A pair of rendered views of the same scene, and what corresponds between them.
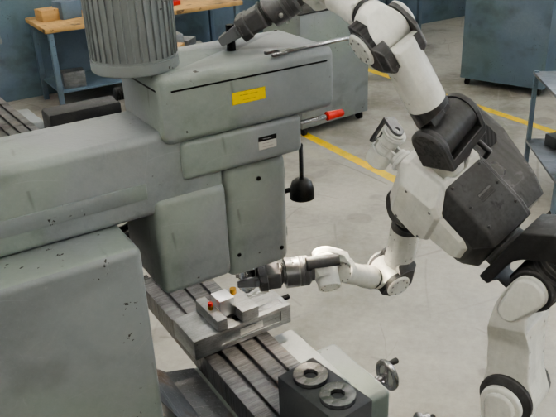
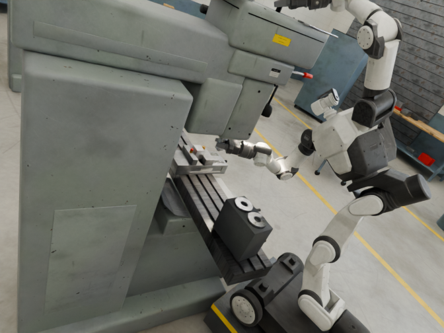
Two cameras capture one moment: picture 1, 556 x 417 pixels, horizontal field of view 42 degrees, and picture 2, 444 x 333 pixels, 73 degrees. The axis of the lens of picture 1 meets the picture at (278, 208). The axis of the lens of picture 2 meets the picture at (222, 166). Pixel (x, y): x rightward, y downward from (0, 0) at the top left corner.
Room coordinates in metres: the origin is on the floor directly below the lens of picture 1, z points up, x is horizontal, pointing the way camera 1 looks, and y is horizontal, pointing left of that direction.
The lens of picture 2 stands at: (0.37, 0.30, 1.92)
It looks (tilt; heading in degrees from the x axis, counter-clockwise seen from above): 30 degrees down; 349
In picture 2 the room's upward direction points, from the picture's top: 24 degrees clockwise
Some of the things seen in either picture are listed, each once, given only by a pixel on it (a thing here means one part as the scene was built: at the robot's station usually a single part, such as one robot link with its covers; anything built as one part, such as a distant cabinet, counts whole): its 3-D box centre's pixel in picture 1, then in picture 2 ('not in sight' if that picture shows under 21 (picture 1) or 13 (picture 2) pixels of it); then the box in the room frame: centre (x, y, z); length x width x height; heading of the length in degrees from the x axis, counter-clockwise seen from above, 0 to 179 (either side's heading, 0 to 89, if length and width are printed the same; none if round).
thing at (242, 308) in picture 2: not in sight; (245, 307); (1.39, -0.35, 0.50); 0.20 x 0.05 x 0.20; 49
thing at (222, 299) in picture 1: (222, 303); (197, 151); (1.91, 0.19, 1.05); 0.06 x 0.05 x 0.06; 32
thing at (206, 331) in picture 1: (232, 315); (198, 159); (1.93, 0.16, 0.99); 0.35 x 0.15 x 0.11; 122
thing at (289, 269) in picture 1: (278, 275); (236, 147); (1.77, 0.01, 1.23); 0.13 x 0.12 x 0.10; 8
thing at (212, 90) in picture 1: (228, 81); (266, 30); (1.75, 0.11, 1.81); 0.47 x 0.26 x 0.16; 121
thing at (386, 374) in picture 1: (379, 378); not in sight; (2.02, -0.33, 0.64); 0.16 x 0.12 x 0.12; 121
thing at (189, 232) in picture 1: (175, 222); (203, 96); (1.66, 0.27, 1.47); 0.24 x 0.19 x 0.26; 31
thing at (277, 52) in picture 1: (309, 45); (320, 30); (1.75, -0.10, 1.89); 0.24 x 0.04 x 0.01; 123
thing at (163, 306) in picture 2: not in sight; (129, 281); (1.63, 0.31, 0.10); 1.20 x 0.60 x 0.20; 121
